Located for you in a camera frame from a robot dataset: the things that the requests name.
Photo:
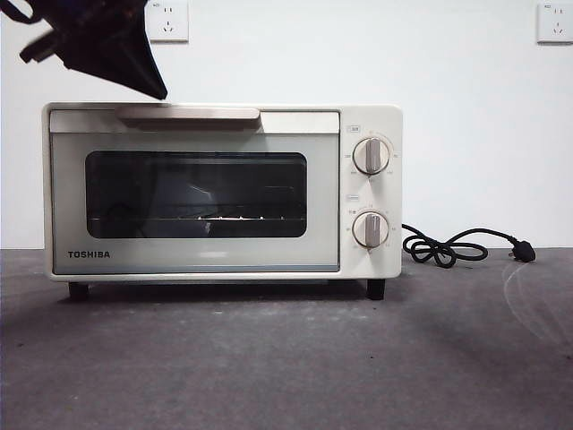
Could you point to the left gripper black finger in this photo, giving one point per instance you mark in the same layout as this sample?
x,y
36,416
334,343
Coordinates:
x,y
134,62

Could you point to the cream Toshiba toaster oven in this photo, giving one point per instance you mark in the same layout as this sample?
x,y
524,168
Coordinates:
x,y
371,192

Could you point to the cream temperature knob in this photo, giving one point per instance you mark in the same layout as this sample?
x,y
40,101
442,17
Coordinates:
x,y
370,156

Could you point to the cream timer knob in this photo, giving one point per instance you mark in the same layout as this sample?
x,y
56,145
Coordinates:
x,y
370,229

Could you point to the white wall socket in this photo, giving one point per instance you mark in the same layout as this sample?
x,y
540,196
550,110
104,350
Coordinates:
x,y
556,22
169,22

